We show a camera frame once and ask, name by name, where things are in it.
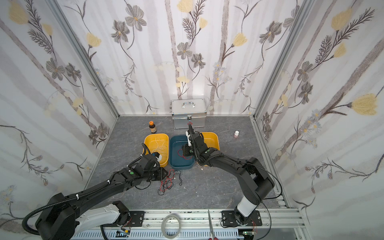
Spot red black wires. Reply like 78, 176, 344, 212
157, 168, 184, 196

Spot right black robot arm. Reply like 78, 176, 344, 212
182, 123, 276, 226

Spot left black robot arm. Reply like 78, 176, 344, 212
22, 144, 167, 240

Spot right yellow plastic bin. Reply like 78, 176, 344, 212
198, 132, 220, 166

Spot yellow plastic bin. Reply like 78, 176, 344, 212
198, 132, 220, 166
144, 134, 169, 168

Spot teal plastic bin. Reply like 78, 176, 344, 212
169, 136, 195, 171

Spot left yellow plastic bin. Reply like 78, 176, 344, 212
144, 134, 169, 168

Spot silver metal case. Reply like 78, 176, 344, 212
171, 99, 207, 129

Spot brown bottle orange cap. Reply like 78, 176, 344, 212
149, 121, 157, 134

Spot small white pink bottle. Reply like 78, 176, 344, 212
234, 131, 240, 139

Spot grey tape roll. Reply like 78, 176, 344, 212
161, 214, 182, 240

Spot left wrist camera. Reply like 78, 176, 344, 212
152, 152, 162, 162

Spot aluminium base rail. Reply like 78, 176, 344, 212
71, 208, 309, 240

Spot red handled scissors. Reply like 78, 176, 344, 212
208, 210, 218, 240

